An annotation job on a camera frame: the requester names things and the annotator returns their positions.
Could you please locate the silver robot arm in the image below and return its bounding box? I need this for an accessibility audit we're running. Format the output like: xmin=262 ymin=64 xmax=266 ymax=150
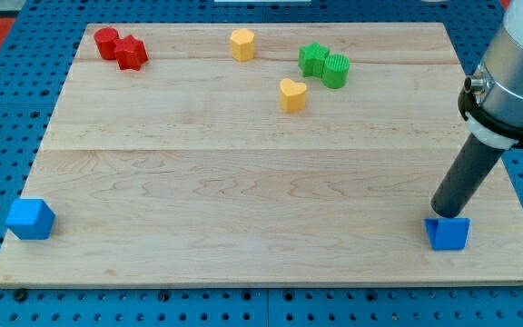
xmin=459 ymin=0 xmax=523 ymax=151

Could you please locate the blue cube block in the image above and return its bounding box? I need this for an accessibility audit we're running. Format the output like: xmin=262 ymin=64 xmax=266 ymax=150
xmin=5 ymin=198 xmax=55 ymax=240

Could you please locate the light wooden board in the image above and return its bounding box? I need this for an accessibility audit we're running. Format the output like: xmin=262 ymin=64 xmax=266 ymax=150
xmin=0 ymin=23 xmax=523 ymax=289

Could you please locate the yellow heart block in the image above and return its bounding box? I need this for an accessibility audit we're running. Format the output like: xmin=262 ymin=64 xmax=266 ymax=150
xmin=280 ymin=78 xmax=308 ymax=114

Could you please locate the green star block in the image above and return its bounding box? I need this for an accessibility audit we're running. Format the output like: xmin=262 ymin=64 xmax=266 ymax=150
xmin=298 ymin=42 xmax=331 ymax=78

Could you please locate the green cylinder block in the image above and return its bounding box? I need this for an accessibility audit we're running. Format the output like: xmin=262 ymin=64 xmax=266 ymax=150
xmin=321 ymin=54 xmax=350 ymax=89

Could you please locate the yellow hexagon block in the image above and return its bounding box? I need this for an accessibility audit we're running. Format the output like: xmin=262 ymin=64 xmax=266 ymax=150
xmin=230 ymin=28 xmax=255 ymax=62

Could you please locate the red star block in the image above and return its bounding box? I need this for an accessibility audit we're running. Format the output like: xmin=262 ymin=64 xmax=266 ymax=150
xmin=114 ymin=35 xmax=148 ymax=71

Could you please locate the red cylinder block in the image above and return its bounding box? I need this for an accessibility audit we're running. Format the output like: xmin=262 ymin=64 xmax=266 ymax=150
xmin=94 ymin=27 xmax=119 ymax=60

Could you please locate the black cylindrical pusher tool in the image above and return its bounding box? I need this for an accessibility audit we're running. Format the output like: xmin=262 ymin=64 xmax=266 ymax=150
xmin=430 ymin=134 xmax=504 ymax=218

